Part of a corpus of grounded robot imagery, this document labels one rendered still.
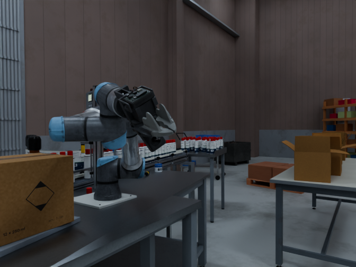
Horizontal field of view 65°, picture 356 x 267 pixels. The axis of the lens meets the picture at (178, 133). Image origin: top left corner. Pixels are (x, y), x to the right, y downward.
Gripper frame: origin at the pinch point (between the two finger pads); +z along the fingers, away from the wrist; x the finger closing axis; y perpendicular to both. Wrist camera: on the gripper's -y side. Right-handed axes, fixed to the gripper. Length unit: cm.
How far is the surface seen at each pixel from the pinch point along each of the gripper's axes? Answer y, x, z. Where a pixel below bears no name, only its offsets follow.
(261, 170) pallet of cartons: -384, 276, -259
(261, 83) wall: -529, 770, -673
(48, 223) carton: -37, -38, -51
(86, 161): -67, -9, -127
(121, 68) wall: -150, 188, -530
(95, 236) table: -45, -27, -38
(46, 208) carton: -32, -35, -52
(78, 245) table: -40, -32, -34
